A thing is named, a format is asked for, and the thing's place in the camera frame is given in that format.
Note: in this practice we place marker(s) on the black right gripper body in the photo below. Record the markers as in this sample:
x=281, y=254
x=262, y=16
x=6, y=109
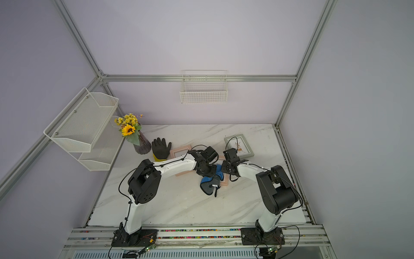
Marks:
x=226, y=167

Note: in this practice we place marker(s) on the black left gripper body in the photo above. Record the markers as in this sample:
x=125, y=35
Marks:
x=208, y=171

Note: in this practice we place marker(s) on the green picture frame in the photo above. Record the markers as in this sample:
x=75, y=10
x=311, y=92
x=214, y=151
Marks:
x=240, y=143

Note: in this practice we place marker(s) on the blue microfibre cloth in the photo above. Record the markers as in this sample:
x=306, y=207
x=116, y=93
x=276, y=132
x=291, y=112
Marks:
x=210, y=185

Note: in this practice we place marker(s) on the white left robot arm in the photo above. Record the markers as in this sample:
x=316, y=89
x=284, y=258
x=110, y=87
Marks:
x=144, y=182

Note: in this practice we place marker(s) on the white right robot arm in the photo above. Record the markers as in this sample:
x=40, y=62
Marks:
x=277, y=190

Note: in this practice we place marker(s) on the black yellow work glove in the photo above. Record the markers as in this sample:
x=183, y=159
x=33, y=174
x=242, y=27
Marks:
x=161, y=149

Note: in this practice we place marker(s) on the dark glass vase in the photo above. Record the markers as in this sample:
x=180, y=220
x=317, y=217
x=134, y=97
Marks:
x=144, y=146

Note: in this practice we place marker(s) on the sunflower bouquet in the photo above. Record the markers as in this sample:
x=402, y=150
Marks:
x=129, y=128

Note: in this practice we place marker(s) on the white wire wall basket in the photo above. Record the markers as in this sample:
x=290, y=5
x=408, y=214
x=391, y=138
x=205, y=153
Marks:
x=204, y=87

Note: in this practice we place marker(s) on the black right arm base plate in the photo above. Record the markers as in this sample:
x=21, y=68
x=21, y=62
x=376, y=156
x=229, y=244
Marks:
x=257, y=236

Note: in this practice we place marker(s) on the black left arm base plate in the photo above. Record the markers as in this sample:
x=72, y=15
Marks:
x=141, y=238

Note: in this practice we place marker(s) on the aluminium front rail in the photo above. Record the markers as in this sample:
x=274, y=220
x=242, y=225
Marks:
x=302, y=242

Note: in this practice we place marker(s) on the white mesh wall shelf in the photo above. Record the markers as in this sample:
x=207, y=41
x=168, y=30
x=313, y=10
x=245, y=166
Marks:
x=86, y=130

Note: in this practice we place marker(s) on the aluminium enclosure frame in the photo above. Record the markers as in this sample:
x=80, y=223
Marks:
x=41, y=70

